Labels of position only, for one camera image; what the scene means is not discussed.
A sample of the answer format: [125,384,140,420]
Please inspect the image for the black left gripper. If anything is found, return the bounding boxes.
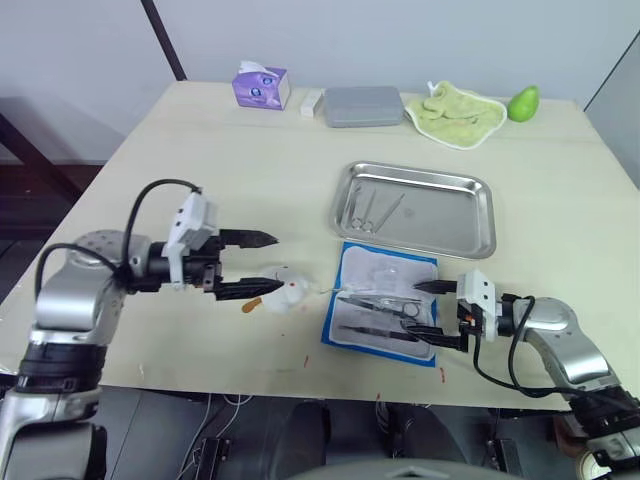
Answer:
[180,228,287,303]

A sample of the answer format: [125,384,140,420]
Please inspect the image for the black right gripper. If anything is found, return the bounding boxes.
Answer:
[401,279,484,352]

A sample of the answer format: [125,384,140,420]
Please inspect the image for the blue surgical instrument pack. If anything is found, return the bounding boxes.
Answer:
[320,241,441,370]

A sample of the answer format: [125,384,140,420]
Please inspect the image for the metal tray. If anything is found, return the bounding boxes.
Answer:
[328,160,498,261]

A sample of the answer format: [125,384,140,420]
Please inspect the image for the white gauze wad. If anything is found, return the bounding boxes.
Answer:
[260,265,316,316]

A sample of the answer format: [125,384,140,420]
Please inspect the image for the dark steel forceps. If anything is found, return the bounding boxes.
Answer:
[337,324,419,344]

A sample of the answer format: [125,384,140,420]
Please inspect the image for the small steel scissors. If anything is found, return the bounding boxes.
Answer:
[351,188,377,234]

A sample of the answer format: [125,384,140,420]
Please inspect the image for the dark rounded shape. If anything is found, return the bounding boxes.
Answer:
[387,402,469,464]
[279,399,332,471]

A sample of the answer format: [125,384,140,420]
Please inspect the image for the small white box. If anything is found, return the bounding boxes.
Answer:
[299,88,324,118]

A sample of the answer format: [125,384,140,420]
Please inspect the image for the purple tissue box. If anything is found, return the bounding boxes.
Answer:
[230,60,292,111]

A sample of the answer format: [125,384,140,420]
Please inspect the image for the grey plastic case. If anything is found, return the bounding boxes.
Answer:
[323,85,405,130]

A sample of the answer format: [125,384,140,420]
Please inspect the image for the green terry cloth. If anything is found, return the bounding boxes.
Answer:
[403,79,509,151]

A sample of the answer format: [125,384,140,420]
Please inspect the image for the green pear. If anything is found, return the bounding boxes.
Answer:
[506,84,541,123]

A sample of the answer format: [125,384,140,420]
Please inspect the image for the dark wooden furniture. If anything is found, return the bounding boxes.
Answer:
[0,96,107,242]

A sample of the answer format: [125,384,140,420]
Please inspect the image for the black slanted pole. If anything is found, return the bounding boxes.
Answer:
[140,0,189,82]

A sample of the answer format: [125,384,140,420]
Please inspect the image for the grey partition panel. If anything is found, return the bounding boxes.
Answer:
[581,33,640,192]

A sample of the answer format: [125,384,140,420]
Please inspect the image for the black-handled surgical scissors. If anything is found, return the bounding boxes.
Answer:
[343,293,422,319]

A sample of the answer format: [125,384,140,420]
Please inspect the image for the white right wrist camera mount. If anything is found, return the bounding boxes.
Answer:
[455,269,502,344]

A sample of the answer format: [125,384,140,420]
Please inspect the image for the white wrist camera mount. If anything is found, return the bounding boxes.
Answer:
[455,269,502,344]
[166,191,220,287]

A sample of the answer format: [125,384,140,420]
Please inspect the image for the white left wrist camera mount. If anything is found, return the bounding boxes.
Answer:
[166,191,220,287]

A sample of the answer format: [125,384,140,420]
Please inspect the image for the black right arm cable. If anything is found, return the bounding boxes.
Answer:
[471,295,584,400]

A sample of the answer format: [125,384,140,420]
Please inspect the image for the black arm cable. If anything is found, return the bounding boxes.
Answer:
[471,295,584,400]
[35,178,204,301]

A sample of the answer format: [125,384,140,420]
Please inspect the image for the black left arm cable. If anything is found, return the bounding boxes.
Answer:
[35,178,204,301]

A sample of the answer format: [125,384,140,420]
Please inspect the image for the white wire under table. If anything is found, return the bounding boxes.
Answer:
[179,392,256,480]

